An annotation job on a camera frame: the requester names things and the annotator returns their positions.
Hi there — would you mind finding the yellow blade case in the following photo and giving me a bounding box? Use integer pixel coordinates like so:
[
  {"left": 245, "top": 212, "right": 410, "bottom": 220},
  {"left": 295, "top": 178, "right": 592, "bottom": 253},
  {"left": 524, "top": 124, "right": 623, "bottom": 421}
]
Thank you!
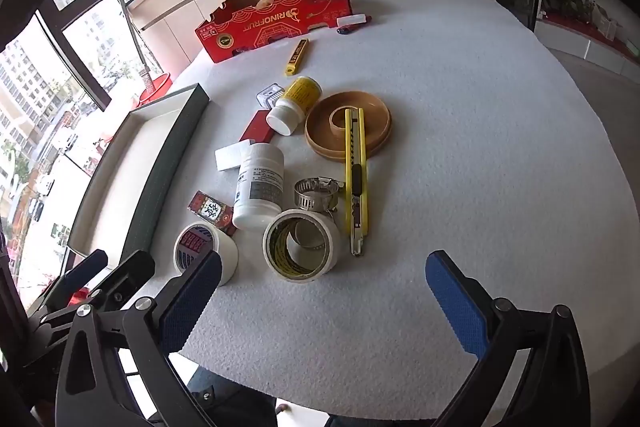
[{"left": 284, "top": 39, "right": 309, "bottom": 78}]

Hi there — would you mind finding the red patterned small box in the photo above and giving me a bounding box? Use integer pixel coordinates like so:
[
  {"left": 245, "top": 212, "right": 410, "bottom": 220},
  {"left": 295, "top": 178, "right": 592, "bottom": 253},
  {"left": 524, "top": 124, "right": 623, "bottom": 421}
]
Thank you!
[{"left": 187, "top": 190, "right": 237, "bottom": 236}]

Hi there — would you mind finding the white tape roll red label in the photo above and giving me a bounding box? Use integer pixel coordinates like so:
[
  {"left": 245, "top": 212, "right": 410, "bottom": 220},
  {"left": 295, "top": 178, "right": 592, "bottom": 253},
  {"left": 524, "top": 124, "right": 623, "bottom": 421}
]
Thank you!
[{"left": 173, "top": 222, "right": 239, "bottom": 286}]

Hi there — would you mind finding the white tape roll yellow core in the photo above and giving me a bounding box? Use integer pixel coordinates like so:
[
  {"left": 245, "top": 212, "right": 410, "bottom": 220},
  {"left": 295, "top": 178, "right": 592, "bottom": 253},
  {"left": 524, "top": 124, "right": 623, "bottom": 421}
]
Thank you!
[{"left": 262, "top": 209, "right": 341, "bottom": 281}]

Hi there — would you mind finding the brown tape roll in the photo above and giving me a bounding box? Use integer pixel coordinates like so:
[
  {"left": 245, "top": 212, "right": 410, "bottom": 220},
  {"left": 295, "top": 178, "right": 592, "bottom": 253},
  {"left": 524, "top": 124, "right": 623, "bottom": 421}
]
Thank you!
[{"left": 304, "top": 90, "right": 393, "bottom": 164}]

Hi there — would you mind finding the white plug adapter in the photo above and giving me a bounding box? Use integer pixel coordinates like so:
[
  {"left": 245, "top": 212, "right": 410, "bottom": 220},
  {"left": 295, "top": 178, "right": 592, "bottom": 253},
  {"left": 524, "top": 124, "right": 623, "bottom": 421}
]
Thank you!
[{"left": 256, "top": 83, "right": 285, "bottom": 109}]

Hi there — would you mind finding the white foam block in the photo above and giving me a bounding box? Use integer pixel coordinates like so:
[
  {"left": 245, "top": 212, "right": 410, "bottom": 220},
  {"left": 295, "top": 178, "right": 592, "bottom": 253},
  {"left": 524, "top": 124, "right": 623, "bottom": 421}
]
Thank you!
[{"left": 214, "top": 144, "right": 252, "bottom": 172}]

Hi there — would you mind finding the red cardboard box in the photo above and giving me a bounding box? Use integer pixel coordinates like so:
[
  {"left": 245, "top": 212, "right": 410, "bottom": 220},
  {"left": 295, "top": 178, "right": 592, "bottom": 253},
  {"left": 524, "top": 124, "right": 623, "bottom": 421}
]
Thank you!
[{"left": 194, "top": 0, "right": 352, "bottom": 64}]

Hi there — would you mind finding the red plastic basin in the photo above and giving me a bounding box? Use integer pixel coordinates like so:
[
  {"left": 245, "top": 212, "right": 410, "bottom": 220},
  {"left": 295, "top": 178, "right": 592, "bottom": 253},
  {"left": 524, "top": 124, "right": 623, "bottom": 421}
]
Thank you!
[{"left": 137, "top": 74, "right": 174, "bottom": 104}]

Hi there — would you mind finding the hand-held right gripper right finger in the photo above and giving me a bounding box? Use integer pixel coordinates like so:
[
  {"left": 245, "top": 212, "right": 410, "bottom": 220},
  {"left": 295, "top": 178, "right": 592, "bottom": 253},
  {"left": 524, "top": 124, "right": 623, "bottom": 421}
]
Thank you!
[{"left": 425, "top": 249, "right": 591, "bottom": 427}]

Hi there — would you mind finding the shallow grey-rimmed white tray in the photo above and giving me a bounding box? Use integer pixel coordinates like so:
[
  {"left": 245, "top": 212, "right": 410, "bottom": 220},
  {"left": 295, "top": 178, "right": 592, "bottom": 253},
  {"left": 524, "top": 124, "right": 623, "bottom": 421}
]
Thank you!
[{"left": 65, "top": 83, "right": 209, "bottom": 259}]

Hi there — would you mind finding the large white plastic bottle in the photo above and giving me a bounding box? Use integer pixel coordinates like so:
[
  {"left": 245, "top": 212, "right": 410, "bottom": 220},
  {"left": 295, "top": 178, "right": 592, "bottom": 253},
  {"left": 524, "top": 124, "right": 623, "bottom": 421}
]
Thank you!
[{"left": 232, "top": 143, "right": 286, "bottom": 231}]

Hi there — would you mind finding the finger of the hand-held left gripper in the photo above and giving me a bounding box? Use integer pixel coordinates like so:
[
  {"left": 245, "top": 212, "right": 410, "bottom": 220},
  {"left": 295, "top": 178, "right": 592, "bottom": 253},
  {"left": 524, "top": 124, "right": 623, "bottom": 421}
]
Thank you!
[
  {"left": 30, "top": 249, "right": 108, "bottom": 318},
  {"left": 37, "top": 251, "right": 156, "bottom": 325}
]

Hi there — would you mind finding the plain red small box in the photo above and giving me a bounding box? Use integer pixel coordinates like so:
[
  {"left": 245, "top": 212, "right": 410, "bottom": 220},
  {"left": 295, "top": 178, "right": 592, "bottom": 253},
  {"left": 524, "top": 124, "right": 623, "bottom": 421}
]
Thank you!
[{"left": 239, "top": 110, "right": 275, "bottom": 144}]

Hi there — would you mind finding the mop pole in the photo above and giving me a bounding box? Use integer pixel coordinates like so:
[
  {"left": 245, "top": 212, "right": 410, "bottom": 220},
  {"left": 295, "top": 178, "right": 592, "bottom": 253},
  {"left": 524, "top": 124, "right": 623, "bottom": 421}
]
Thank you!
[{"left": 107, "top": 0, "right": 154, "bottom": 94}]

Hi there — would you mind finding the yellow label white bottle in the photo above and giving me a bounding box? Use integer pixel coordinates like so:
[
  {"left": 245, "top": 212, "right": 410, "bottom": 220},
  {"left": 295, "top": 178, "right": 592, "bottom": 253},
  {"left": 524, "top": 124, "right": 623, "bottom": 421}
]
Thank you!
[{"left": 265, "top": 76, "right": 321, "bottom": 136}]

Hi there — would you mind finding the yellow utility knife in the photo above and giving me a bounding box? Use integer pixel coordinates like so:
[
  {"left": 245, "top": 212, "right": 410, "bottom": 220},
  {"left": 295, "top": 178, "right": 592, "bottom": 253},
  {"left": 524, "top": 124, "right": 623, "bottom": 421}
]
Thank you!
[{"left": 344, "top": 107, "right": 371, "bottom": 257}]

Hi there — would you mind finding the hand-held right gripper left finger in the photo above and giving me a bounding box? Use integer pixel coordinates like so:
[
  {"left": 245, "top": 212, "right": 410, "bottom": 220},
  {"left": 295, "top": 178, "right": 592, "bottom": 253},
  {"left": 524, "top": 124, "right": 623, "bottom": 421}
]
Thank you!
[{"left": 55, "top": 251, "right": 223, "bottom": 427}]

